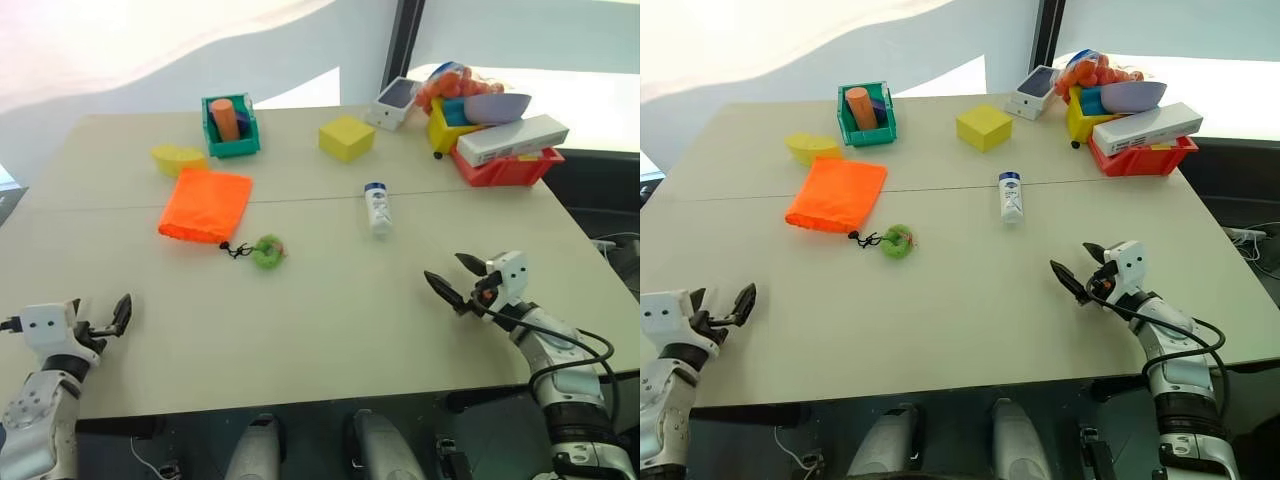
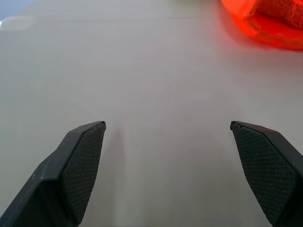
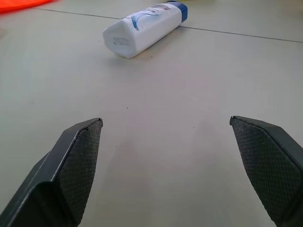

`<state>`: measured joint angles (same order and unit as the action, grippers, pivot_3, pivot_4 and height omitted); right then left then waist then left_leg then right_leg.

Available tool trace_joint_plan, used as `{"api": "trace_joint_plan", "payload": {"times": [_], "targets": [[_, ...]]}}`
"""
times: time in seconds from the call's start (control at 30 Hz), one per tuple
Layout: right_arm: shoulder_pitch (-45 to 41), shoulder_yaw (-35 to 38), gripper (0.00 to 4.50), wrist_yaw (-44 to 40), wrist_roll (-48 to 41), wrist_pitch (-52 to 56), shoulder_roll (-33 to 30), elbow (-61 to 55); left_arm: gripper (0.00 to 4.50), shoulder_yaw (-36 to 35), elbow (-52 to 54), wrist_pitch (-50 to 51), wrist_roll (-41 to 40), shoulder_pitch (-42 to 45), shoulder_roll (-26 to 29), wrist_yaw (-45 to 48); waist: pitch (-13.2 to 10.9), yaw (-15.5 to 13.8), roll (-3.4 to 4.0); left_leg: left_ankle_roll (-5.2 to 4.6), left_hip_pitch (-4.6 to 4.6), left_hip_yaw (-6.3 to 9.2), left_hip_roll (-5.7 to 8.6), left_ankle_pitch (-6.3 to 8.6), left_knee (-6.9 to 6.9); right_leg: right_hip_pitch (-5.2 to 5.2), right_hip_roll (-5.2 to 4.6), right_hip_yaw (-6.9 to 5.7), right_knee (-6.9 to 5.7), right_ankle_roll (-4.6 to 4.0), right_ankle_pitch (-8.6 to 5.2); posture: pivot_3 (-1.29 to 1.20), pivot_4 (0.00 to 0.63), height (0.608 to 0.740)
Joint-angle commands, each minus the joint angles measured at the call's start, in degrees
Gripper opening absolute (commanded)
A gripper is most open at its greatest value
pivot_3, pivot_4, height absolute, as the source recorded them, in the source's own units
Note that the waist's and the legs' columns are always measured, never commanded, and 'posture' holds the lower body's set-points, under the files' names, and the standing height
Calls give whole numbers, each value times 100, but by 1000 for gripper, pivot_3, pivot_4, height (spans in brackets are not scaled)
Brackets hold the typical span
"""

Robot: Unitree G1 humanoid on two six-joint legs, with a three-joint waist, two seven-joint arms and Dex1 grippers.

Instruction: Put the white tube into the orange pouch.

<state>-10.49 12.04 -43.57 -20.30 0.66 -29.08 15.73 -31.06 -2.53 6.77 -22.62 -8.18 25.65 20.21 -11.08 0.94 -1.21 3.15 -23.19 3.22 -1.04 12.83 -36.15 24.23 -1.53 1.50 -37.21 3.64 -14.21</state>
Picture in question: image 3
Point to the white blue-capped shampoo bottle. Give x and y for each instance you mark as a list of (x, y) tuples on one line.
[(145, 28)]

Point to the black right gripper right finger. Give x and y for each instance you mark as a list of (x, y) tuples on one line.
[(267, 170)]

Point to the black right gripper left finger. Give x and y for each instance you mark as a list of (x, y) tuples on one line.
[(64, 175)]

